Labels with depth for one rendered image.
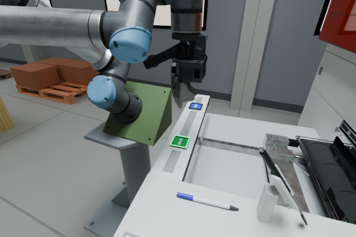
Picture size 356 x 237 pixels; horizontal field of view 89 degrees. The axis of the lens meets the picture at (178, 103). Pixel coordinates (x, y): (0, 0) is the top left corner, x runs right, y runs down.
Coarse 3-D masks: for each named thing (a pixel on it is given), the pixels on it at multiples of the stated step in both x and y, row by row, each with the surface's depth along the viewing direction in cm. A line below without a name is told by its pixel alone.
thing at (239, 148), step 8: (208, 144) 79; (216, 144) 78; (224, 144) 77; (232, 144) 76; (240, 144) 76; (240, 152) 76; (248, 152) 75; (256, 152) 74; (296, 160) 70; (304, 160) 69
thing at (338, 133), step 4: (336, 128) 72; (340, 128) 71; (336, 132) 72; (340, 132) 70; (344, 132) 69; (332, 136) 74; (336, 136) 72; (340, 136) 69; (344, 136) 67; (348, 136) 67; (332, 140) 74; (336, 140) 72; (344, 140) 67; (348, 140) 65; (344, 144) 66; (348, 144) 64; (352, 144) 63; (348, 148) 64; (352, 148) 62; (352, 152) 62
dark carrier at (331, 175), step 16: (304, 144) 69; (320, 144) 69; (336, 144) 69; (320, 160) 62; (336, 160) 62; (352, 160) 62; (320, 176) 56; (336, 176) 56; (352, 176) 56; (336, 192) 51; (352, 192) 51; (336, 208) 47; (352, 208) 47
